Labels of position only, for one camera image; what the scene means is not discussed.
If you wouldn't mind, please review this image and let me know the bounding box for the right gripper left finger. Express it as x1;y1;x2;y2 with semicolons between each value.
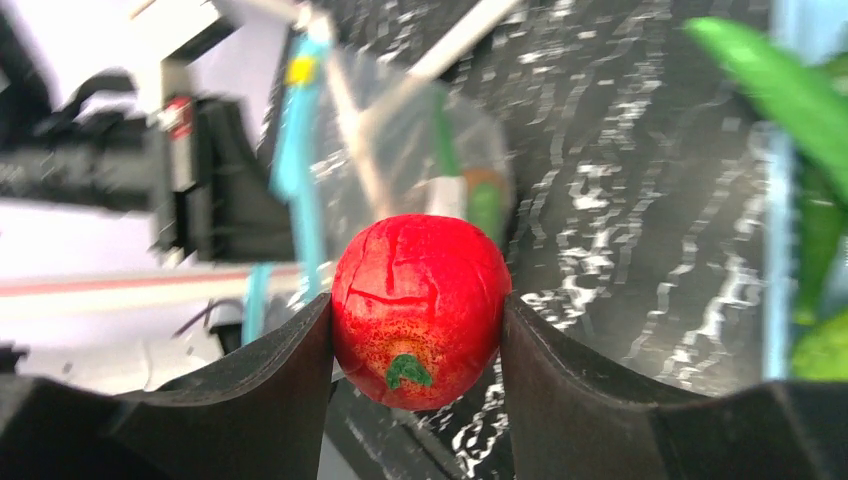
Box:
1;294;333;479

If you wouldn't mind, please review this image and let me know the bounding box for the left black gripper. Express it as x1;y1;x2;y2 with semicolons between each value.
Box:
1;13;295;263

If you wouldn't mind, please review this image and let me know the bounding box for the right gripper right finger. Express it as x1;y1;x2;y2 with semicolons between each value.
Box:
500;295;847;479

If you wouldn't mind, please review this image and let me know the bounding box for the clear zip top bag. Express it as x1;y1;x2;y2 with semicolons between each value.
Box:
266;34;514;306

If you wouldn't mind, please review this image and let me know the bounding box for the red tomato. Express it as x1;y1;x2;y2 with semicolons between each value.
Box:
331;214;512;411

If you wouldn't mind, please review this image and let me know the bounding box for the green chili pepper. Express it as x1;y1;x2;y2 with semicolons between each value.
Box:
428;90;507;244

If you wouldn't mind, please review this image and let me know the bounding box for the light green vegetable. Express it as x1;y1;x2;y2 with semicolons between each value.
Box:
791;310;847;382

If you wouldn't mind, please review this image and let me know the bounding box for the long green cucumber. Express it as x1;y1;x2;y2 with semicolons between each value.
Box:
685;17;847;201

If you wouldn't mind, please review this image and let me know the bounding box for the light blue plastic basket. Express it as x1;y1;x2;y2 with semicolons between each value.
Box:
762;1;847;380

